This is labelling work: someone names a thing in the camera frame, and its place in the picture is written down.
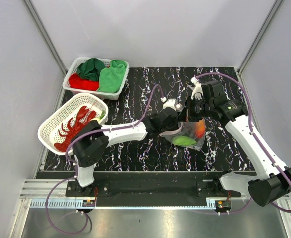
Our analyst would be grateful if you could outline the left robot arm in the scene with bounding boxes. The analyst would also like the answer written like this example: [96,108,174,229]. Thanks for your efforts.
[70,107,178,196]

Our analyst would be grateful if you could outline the clear zip top bag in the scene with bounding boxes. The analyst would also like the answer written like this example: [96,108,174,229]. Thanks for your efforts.
[159,119,206,151]

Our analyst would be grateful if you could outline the white radish toy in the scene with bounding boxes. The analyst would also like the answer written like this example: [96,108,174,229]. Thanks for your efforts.
[92,111,105,124]

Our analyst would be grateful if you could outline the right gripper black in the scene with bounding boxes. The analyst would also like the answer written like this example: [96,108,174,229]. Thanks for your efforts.
[176,96,213,122]

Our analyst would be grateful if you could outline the black marble pattern mat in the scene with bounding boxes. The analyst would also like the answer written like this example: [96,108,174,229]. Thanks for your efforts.
[35,66,275,179]

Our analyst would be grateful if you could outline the aluminium frame rail front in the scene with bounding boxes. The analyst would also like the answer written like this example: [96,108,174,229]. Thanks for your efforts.
[20,179,290,199]

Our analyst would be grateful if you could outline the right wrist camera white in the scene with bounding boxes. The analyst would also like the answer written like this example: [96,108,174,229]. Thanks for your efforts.
[191,77,203,100]

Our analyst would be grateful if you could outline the green vegetable toy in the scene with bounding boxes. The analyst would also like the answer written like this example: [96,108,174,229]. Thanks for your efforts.
[172,135,197,147]

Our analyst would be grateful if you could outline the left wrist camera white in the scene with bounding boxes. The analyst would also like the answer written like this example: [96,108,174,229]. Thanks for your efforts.
[163,99,183,112]

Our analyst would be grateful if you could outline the white basket with cloths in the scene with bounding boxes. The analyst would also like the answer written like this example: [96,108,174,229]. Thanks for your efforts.
[63,57,129,100]

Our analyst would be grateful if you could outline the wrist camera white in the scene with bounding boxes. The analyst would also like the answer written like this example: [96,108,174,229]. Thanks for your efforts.
[191,77,203,100]
[163,99,183,112]

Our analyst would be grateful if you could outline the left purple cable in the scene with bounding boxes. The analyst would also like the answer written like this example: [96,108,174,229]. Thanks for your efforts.
[45,84,167,235]

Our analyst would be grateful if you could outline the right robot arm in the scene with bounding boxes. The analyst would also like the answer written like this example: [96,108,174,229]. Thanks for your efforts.
[179,78,291,207]

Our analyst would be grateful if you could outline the white slotted cable duct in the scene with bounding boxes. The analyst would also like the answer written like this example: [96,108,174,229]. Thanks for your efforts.
[30,199,225,210]

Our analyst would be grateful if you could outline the dark green cloth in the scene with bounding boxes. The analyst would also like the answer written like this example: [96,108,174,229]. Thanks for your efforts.
[76,58,105,82]

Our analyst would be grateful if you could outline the red cloth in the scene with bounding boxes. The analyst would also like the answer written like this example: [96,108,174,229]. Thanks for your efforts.
[69,73,99,91]

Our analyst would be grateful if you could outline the white perforated empty basket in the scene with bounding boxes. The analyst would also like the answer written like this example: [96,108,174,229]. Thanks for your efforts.
[37,93,109,155]

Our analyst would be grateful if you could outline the light green cloth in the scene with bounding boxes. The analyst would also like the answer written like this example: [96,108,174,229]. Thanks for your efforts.
[97,59,127,93]

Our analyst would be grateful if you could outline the red lobster toy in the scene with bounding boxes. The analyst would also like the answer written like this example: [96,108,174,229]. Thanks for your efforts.
[54,106,96,152]

